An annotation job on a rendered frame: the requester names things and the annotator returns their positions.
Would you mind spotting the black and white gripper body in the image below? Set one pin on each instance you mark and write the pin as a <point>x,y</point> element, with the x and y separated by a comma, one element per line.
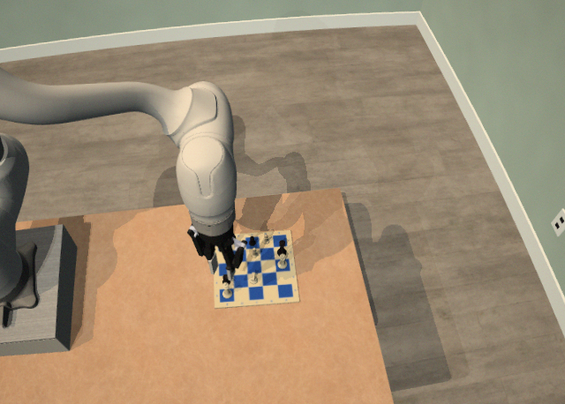
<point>220,239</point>

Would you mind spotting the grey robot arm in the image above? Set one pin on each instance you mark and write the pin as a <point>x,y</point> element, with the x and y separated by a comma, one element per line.
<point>206,170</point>

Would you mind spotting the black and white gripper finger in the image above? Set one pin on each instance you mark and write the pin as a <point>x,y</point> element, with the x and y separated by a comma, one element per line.
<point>228,256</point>
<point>204,249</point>

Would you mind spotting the blue and cream chessboard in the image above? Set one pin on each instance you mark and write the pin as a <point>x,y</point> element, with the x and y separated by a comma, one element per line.
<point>274,286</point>

